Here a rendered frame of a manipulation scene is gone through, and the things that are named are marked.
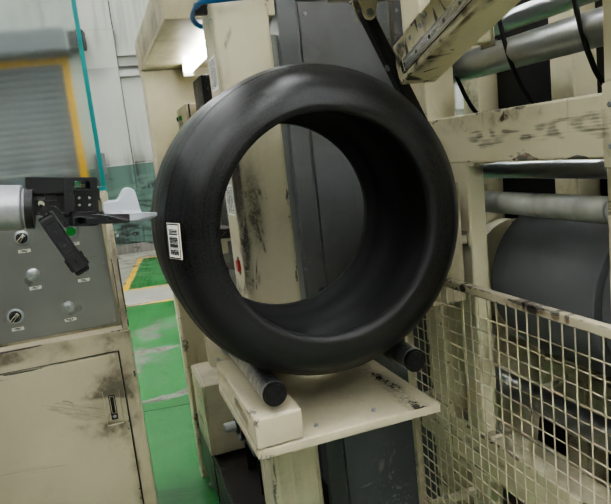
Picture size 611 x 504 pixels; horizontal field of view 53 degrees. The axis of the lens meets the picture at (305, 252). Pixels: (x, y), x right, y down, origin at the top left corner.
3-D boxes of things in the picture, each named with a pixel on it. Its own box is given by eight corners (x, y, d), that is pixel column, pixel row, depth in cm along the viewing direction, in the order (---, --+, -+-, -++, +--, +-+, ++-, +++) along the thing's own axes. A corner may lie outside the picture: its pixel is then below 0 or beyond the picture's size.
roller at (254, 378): (220, 337, 138) (239, 330, 139) (226, 355, 139) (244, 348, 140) (260, 388, 106) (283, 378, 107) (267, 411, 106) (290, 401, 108)
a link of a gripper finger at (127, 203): (157, 187, 105) (101, 187, 102) (158, 222, 105) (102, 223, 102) (156, 187, 108) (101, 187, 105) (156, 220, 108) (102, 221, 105)
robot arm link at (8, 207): (-6, 232, 97) (2, 228, 104) (26, 232, 98) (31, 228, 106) (-8, 185, 96) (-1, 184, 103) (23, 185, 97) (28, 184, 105)
